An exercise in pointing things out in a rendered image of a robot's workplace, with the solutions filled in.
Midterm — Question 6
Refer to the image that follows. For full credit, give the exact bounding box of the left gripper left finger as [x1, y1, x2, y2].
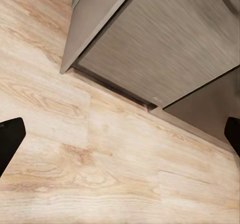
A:
[0, 117, 26, 177]

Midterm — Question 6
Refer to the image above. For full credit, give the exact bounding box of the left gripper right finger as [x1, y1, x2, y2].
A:
[224, 117, 240, 157]

